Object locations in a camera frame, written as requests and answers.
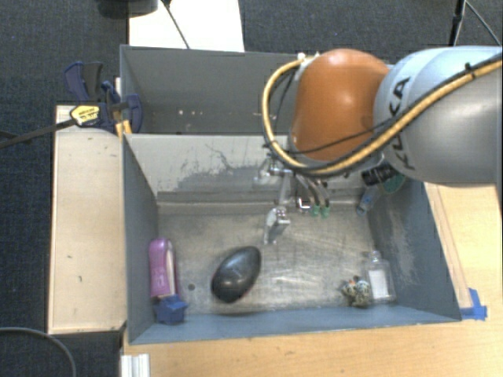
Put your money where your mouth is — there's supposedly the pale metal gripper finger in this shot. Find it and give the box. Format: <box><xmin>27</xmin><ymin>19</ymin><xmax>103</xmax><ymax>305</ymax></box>
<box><xmin>262</xmin><ymin>207</ymin><xmax>288</xmax><ymax>246</ymax></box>
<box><xmin>272</xmin><ymin>217</ymin><xmax>292</xmax><ymax>240</ymax></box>

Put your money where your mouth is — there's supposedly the grey metal bin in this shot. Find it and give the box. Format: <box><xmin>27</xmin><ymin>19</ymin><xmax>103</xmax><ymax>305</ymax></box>
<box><xmin>119</xmin><ymin>44</ymin><xmax>463</xmax><ymax>346</ymax></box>

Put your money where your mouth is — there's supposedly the black egg-shaped object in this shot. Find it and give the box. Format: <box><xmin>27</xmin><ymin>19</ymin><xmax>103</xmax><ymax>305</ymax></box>
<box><xmin>210</xmin><ymin>245</ymin><xmax>263</xmax><ymax>305</ymax></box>

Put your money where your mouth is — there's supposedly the spotted toy animal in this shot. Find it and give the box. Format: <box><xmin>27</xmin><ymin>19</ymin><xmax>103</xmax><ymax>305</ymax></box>
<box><xmin>340</xmin><ymin>276</ymin><xmax>373</xmax><ymax>309</ymax></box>

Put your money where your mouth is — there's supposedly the clear glass bottle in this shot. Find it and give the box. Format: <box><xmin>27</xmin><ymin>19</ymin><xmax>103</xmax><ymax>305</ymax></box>
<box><xmin>362</xmin><ymin>249</ymin><xmax>398</xmax><ymax>306</ymax></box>

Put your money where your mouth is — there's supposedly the purple spray bottle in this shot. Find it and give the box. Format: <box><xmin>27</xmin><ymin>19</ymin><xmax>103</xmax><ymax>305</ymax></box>
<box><xmin>148</xmin><ymin>237</ymin><xmax>189</xmax><ymax>326</ymax></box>

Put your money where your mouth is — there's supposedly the pale wood board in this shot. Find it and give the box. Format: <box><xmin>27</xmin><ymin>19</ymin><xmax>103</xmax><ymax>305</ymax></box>
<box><xmin>46</xmin><ymin>104</ymin><xmax>129</xmax><ymax>335</ymax></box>

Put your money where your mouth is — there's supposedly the black cylinder on white bracket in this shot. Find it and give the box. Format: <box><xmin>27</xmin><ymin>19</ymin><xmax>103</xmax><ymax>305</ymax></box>
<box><xmin>355</xmin><ymin>164</ymin><xmax>406</xmax><ymax>217</ymax></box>

